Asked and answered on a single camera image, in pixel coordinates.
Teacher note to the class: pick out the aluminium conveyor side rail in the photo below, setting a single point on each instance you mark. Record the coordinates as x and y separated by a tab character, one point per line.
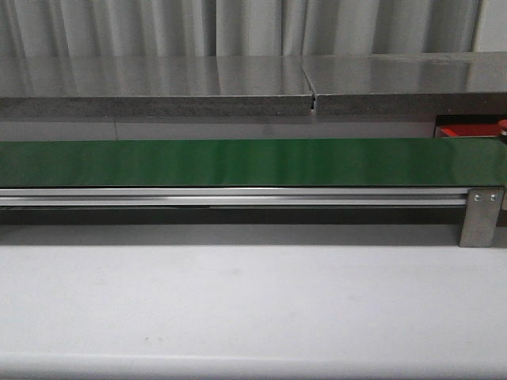
232	197

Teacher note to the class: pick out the steel conveyor support bracket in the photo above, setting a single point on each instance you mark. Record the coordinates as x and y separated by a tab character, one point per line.
481	215

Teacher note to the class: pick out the right steel counter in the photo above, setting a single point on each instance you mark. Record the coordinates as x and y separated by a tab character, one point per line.
466	83

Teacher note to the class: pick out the steel counter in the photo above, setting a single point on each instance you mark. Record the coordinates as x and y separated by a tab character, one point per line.
153	87
466	83

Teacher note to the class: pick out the red plastic bin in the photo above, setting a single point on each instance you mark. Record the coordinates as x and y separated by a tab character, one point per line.
482	130

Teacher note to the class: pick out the left steel counter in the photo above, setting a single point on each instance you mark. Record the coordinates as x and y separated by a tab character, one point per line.
153	87

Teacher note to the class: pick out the green conveyor belt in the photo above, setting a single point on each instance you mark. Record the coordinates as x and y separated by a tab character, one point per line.
451	162

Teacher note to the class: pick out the grey pleated curtain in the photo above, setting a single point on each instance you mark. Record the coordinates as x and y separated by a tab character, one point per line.
227	28

